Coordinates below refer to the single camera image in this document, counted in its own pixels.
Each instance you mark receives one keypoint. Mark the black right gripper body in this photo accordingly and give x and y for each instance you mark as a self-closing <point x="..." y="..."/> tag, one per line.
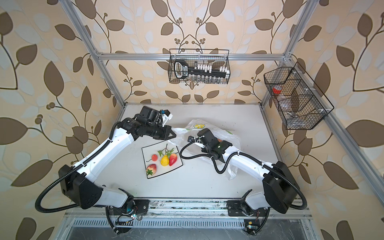
<point x="204" y="149"/>

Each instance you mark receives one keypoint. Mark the yellow fake lemon with leaves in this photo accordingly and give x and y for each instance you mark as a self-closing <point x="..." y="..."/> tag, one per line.
<point x="164" y="155"/>

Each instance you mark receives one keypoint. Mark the red fake strawberry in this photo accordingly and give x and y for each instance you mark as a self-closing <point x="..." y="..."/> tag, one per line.
<point x="173" y="159"/>

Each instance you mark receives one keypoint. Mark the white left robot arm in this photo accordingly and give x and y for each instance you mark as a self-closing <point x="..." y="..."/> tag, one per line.
<point x="78" y="181"/>

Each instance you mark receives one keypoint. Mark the red green fake apple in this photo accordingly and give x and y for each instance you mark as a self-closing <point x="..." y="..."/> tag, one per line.
<point x="151" y="170"/>

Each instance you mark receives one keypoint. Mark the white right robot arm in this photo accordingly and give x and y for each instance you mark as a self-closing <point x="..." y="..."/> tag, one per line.
<point x="280" y="190"/>

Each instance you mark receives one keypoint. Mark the small red fake cherry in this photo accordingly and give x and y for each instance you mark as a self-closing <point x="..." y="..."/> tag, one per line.
<point x="154" y="158"/>

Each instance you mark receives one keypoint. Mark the black wire basket back wall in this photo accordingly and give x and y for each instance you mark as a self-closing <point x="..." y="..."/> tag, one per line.
<point x="215" y="57"/>

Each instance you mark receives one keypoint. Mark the white tray black rim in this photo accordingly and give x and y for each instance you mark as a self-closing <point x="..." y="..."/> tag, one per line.
<point x="148" y="151"/>

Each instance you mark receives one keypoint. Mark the black wire basket wall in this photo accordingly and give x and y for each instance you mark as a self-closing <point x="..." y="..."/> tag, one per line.
<point x="303" y="105"/>
<point x="215" y="57"/>

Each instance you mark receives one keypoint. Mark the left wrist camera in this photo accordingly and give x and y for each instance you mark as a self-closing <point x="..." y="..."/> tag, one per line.
<point x="166" y="115"/>

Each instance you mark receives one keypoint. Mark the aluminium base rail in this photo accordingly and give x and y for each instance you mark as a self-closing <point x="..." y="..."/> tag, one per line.
<point x="199" y="213"/>

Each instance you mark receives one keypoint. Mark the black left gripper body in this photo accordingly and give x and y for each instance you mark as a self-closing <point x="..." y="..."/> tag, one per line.
<point x="155" y="130"/>

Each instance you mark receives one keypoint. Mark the black wire basket right wall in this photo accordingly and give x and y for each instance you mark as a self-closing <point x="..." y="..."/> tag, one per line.
<point x="303" y="105"/>

